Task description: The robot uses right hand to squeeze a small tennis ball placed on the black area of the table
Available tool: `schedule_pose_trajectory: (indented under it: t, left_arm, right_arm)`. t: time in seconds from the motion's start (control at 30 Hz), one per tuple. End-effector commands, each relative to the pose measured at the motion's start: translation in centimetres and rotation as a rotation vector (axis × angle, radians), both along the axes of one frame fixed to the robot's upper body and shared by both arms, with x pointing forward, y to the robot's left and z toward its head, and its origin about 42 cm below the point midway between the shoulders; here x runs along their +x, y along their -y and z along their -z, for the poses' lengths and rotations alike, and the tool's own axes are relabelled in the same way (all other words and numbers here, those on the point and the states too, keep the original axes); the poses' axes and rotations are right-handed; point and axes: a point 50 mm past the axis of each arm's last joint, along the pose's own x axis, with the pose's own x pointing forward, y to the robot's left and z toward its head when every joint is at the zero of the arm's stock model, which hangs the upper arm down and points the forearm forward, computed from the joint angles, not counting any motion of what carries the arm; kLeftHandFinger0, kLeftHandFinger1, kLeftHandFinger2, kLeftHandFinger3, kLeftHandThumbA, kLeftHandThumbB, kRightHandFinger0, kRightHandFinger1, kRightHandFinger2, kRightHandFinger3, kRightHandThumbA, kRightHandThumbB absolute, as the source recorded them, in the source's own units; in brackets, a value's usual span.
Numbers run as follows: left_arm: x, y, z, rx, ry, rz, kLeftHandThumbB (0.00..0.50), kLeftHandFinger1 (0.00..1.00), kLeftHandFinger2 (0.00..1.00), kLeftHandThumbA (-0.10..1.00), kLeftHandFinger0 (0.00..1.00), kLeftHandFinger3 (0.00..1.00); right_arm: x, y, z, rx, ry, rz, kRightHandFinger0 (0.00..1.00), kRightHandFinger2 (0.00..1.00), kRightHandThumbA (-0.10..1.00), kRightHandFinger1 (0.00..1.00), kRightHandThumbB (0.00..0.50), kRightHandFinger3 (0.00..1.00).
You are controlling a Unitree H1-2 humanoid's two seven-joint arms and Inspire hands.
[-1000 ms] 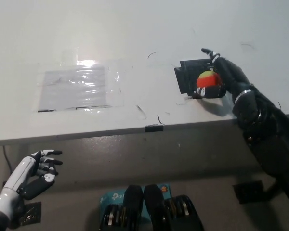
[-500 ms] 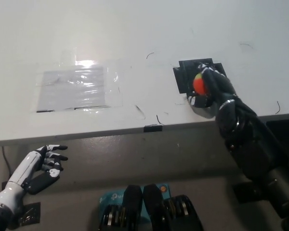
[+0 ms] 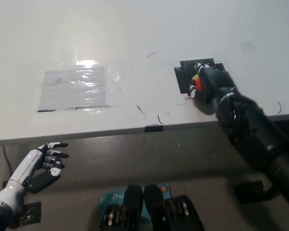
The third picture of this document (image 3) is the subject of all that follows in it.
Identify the orange yellow tennis ball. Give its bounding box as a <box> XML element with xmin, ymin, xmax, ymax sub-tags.
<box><xmin>192</xmin><ymin>74</ymin><xmax>206</xmax><ymax>91</ymax></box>

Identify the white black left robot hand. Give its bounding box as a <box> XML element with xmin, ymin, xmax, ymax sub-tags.
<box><xmin>8</xmin><ymin>142</ymin><xmax>70</xmax><ymax>194</ymax></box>

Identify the clear plastic taped sheet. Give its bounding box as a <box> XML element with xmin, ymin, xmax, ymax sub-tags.
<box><xmin>37</xmin><ymin>66</ymin><xmax>111</xmax><ymax>113</ymax></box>

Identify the teal tp-link box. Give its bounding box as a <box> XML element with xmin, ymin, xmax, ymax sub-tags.
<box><xmin>99</xmin><ymin>184</ymin><xmax>171</xmax><ymax>222</ymax></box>

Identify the thin black cable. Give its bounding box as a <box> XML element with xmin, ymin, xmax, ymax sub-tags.
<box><xmin>2</xmin><ymin>145</ymin><xmax>14</xmax><ymax>174</ymax></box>

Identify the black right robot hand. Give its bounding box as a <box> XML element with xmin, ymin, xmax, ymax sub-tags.
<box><xmin>188</xmin><ymin>62</ymin><xmax>237</xmax><ymax>105</ymax></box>

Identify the small black tape strip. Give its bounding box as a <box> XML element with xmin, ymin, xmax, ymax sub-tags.
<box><xmin>144</xmin><ymin>124</ymin><xmax>164</xmax><ymax>133</ymax></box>

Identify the clear plastic film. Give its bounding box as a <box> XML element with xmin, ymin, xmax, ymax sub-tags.
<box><xmin>31</xmin><ymin>47</ymin><xmax>125</xmax><ymax>114</ymax></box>

